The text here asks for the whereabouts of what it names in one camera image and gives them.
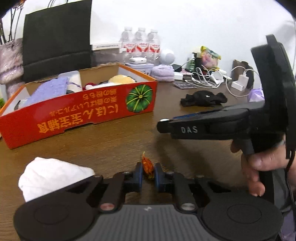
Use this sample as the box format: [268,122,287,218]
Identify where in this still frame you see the orange candy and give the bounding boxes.
[142,152,154,179]

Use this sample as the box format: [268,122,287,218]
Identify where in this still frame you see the red cardboard box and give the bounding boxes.
[1,64,158,149]

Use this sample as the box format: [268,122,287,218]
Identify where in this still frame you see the yellow plush toy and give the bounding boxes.
[108,75,135,84]

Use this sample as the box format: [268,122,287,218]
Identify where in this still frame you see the purple wrapped vase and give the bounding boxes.
[1,38,24,99]

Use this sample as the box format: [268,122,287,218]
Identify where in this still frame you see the water bottle right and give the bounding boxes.
[147,31,160,66]

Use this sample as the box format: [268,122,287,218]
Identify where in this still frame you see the purple fabric pouch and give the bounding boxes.
[22,77,68,108]

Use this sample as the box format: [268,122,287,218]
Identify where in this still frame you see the white cloth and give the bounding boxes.
[18,157,95,202]

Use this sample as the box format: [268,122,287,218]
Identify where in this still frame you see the person right hand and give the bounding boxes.
[241,136,288,197]

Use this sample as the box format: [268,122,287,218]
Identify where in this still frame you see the colourful snack packet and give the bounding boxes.
[200,46,221,69]

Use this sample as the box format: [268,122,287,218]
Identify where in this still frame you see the white flat box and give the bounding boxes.
[92,43,121,51]

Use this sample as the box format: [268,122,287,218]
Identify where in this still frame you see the water bottle left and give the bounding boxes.
[120,28,135,63]

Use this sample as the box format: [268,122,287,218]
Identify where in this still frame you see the round white speaker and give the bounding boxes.
[159,53,175,65]

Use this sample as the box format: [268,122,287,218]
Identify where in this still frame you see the water bottle middle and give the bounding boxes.
[133,28,149,58]

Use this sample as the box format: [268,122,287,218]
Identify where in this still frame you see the purple white box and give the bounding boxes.
[247,87,265,102]

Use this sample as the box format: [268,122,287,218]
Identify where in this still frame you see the purple knitted item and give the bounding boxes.
[150,65,175,82]

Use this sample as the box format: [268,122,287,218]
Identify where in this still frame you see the white plastic bottle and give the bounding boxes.
[58,70,83,92]

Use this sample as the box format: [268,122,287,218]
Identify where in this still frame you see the black paper bag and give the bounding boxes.
[23,1,92,83]

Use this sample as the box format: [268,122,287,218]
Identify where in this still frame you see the dried flowers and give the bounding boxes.
[1,0,26,45]

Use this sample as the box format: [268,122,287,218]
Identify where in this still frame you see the black cloth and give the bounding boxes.
[180,90,228,107]

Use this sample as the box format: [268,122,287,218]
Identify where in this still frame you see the red green ribbon item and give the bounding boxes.
[84,83,96,90]

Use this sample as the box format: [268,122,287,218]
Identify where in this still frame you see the water bottle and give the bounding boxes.
[147,31,160,66]
[133,28,149,58]
[120,28,135,63]

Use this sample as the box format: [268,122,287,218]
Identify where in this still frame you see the white charger cables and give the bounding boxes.
[182,60,262,98]

